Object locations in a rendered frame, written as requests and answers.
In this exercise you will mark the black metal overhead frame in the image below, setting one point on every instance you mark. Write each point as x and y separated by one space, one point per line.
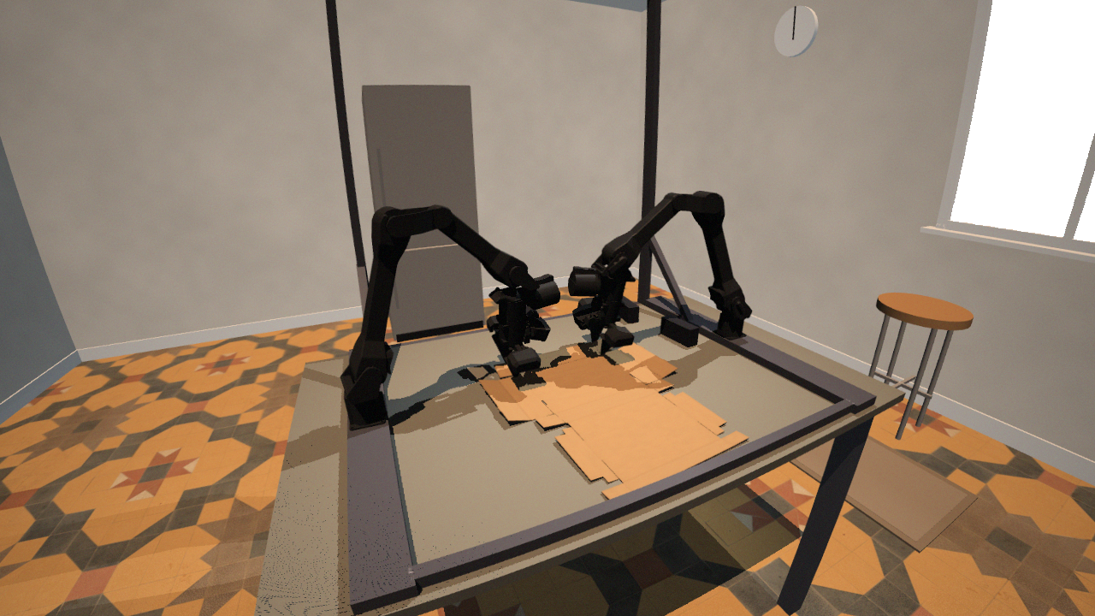
649 159

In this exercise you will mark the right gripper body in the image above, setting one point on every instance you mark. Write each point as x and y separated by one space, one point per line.
522 358

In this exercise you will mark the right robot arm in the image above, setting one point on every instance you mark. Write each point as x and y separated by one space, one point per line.
391 230

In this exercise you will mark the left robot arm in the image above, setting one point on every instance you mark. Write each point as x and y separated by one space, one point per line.
620 253

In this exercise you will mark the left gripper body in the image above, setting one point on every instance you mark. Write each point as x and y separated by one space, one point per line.
615 336

